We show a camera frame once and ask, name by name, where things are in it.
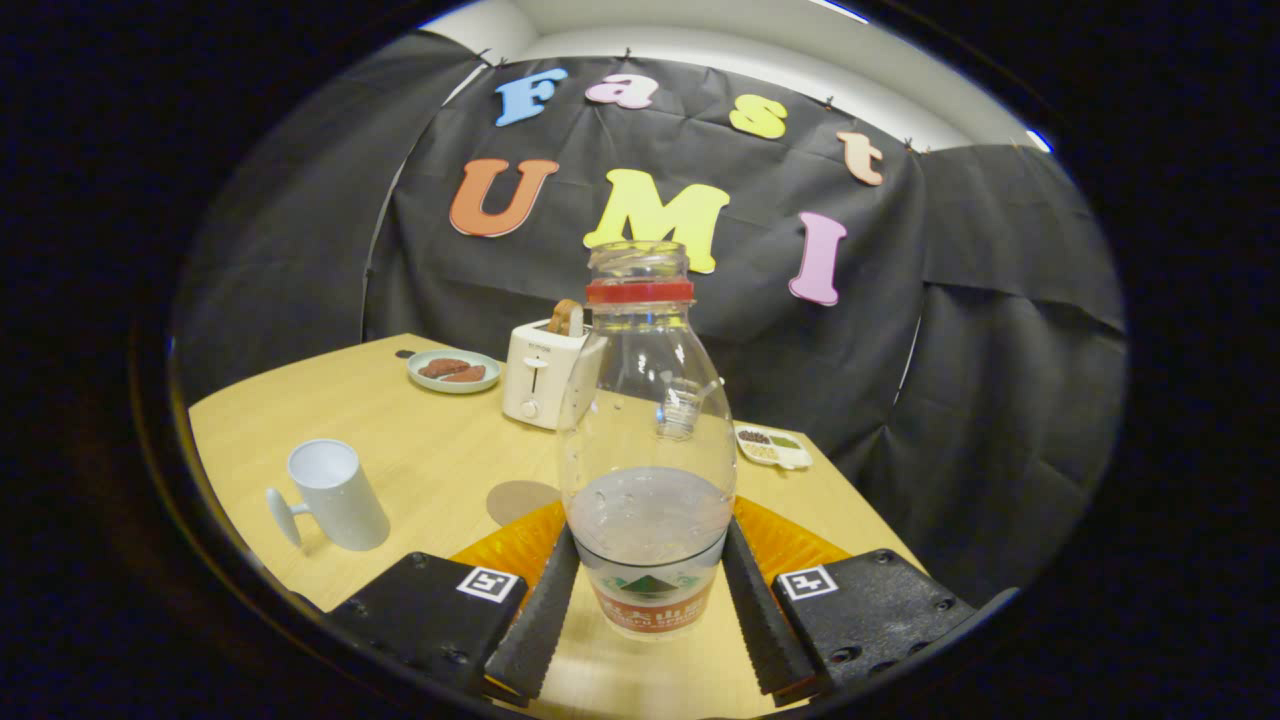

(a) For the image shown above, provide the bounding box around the round brown coaster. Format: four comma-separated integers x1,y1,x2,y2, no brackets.
486,480,563,528

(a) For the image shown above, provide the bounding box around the white divided snack dish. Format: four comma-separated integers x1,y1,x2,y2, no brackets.
733,422,813,471

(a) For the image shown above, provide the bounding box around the clear plastic juice bottle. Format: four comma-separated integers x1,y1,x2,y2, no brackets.
556,240,739,641

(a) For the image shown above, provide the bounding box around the cream toaster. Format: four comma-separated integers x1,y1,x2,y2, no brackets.
501,318,606,431

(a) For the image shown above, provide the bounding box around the white cup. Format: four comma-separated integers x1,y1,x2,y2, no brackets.
265,438,392,553

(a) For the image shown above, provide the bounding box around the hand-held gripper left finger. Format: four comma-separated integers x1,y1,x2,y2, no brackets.
330,500,581,706

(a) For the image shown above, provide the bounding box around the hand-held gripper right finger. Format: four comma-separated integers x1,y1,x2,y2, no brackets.
722,497,1016,706

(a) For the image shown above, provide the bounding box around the pale green plate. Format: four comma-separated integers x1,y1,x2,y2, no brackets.
407,348,502,395

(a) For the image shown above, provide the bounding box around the wooden table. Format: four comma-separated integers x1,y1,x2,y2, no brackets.
188,333,926,720

